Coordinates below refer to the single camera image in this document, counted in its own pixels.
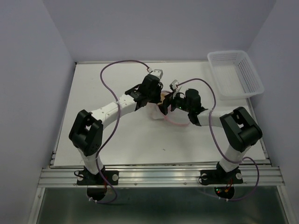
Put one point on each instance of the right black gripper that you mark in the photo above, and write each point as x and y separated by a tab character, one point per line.
166	102

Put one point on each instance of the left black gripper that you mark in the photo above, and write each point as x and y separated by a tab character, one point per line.
157	99

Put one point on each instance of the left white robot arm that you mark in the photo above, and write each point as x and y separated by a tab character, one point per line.
87	130

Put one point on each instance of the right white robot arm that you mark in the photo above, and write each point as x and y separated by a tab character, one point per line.
241	130

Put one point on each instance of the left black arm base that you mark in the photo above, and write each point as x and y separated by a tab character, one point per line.
100	187

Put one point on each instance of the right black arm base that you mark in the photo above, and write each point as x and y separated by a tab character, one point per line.
223	180

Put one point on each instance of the white plastic basket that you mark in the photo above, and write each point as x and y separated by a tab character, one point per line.
234	74

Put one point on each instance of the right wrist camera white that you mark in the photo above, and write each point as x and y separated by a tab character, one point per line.
175	86

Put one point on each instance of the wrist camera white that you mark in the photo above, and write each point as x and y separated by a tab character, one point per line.
156	73
175	86

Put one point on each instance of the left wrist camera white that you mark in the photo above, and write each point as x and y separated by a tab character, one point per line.
156	73

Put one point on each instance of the aluminium mounting rail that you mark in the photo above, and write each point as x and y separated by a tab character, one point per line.
162	176

